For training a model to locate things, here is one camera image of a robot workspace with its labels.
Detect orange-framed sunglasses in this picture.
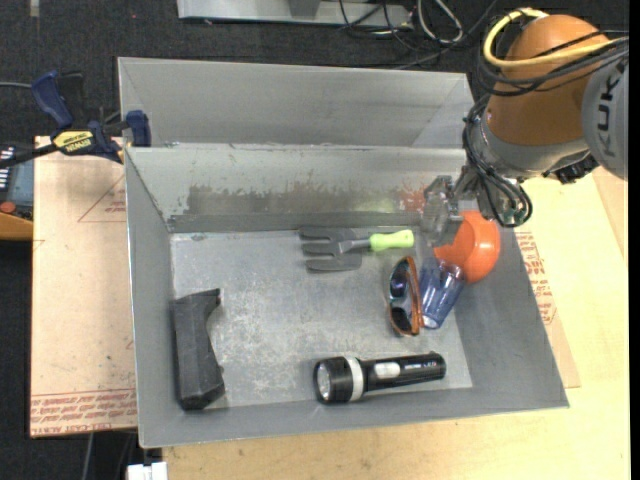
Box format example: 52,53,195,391
387,255,426,338

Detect black flashlight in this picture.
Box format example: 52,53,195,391
312,350,448,405

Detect grey metal bin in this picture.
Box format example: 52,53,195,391
117,56,571,450

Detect grey garden fork, green handle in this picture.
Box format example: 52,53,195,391
298,225,416,275

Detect orange plastic bowl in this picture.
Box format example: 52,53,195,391
432,210,502,285

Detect clear blue plastic cup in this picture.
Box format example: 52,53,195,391
418,257,467,331

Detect black plastic handle block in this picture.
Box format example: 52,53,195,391
168,287,227,412

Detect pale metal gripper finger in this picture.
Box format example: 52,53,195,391
427,214,465,248
422,175,457,219

